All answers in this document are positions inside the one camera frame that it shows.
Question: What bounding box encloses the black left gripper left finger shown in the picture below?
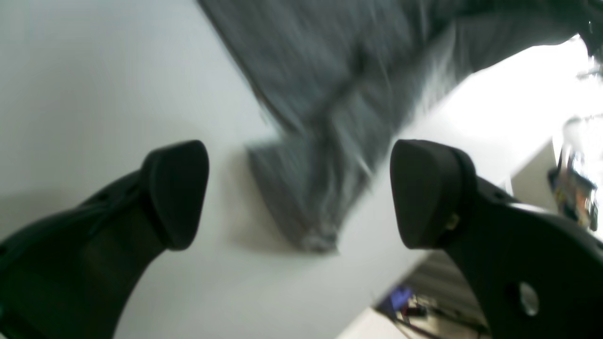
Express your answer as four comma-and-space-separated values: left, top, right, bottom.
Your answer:
0, 140, 210, 339

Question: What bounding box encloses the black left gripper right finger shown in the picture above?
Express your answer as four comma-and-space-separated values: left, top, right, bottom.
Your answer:
390, 139, 603, 339

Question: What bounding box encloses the grey T-shirt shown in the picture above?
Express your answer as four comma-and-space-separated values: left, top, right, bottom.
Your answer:
199, 0, 602, 253

